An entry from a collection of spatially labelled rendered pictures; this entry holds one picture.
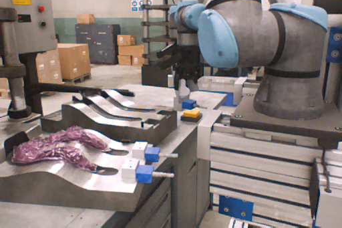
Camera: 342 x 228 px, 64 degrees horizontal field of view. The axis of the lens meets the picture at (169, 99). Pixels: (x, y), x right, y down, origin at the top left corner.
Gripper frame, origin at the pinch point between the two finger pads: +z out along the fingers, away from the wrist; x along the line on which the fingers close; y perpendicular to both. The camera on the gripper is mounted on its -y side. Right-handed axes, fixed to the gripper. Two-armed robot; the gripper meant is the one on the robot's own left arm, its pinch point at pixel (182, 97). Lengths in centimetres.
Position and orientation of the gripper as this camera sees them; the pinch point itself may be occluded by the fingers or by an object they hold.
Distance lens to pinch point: 106.2
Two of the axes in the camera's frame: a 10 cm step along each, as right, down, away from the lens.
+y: 8.3, 1.5, -5.4
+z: 0.1, 9.6, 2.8
